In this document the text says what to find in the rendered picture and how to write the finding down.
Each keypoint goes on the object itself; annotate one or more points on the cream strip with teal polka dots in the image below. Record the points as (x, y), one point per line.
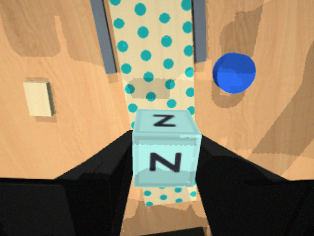
(155, 54)

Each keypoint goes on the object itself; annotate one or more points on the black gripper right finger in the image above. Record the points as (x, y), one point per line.
(240, 198)

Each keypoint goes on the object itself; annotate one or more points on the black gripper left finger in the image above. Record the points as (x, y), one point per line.
(88, 200)

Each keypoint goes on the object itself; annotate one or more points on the cream rectangular block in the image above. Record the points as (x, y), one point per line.
(38, 97)

